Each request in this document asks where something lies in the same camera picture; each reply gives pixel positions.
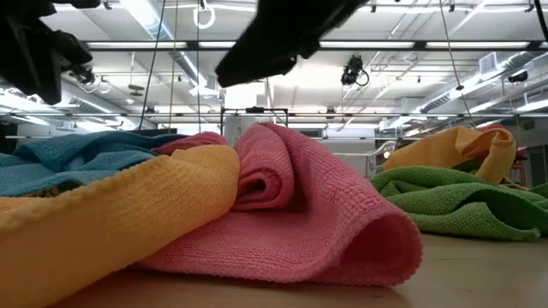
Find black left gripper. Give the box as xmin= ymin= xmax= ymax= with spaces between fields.
xmin=0 ymin=0 xmax=94 ymax=106

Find black monitor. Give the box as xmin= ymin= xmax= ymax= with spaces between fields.
xmin=122 ymin=127 xmax=179 ymax=137

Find silver ceiling air duct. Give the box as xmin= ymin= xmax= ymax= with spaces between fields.
xmin=119 ymin=0 xmax=226 ymax=102

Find white cable loop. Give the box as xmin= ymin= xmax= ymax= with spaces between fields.
xmin=192 ymin=0 xmax=217 ymax=30

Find black overhead frame beam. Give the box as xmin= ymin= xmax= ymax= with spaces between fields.
xmin=83 ymin=39 xmax=548 ymax=52

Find blue microfiber towel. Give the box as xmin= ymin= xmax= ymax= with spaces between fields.
xmin=0 ymin=130 xmax=188 ymax=198

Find black hanging cable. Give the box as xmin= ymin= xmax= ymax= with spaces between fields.
xmin=137 ymin=0 xmax=168 ymax=132

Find white ceiling vent unit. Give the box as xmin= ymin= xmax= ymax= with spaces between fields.
xmin=478 ymin=50 xmax=507 ymax=76

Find orange microfiber towel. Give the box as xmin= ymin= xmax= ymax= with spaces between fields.
xmin=0 ymin=144 xmax=241 ymax=308
xmin=383 ymin=125 xmax=530 ymax=192

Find green microfiber towel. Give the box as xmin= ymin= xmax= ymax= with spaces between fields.
xmin=370 ymin=165 xmax=548 ymax=242

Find thin hanging cable with knob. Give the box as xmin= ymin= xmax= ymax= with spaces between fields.
xmin=438 ymin=0 xmax=476 ymax=128

